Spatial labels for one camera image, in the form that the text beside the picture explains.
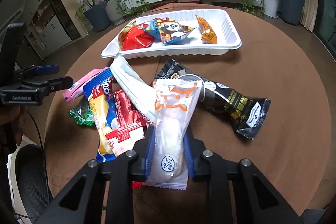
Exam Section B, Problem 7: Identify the pink snack wrapper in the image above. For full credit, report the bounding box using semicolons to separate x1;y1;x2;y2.
63;67;108;103

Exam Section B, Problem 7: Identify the grey chair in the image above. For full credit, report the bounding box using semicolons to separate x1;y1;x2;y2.
15;144;53;218

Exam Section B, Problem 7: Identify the red snack bag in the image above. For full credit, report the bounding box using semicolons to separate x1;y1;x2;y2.
118;20;157;51

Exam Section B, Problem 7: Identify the black snack package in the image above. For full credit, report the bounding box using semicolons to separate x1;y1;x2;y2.
155;59;271;140

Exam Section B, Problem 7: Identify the white grey snack packet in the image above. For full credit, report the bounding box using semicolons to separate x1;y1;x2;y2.
109;53;157;124

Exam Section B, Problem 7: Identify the dark blue plant pot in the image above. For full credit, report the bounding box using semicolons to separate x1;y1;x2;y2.
84;3;111;32

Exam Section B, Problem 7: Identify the white plastic tray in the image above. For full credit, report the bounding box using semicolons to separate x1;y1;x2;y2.
101;9;242;59

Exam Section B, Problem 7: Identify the orange snack packet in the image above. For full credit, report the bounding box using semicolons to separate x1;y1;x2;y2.
196;15;218;44

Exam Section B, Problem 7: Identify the blue panda snack bag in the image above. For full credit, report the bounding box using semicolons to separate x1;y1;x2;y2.
144;17;194;46

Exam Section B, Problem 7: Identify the red wafer packet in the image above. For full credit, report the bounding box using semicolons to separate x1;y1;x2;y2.
113;89;149;127

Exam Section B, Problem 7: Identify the white orange-print snack bag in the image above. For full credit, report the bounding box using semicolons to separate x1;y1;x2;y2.
145;79;202;190

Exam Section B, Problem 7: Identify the red white snack packet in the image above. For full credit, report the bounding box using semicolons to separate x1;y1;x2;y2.
105;121;146;191

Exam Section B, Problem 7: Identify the blue Tipo biscuit pack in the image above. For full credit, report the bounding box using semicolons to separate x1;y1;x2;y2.
84;68;119;162

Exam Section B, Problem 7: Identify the white plant pot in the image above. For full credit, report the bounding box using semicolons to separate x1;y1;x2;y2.
104;0;125;26

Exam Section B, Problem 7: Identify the green snack packet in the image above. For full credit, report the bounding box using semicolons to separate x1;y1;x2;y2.
68;96;95;127

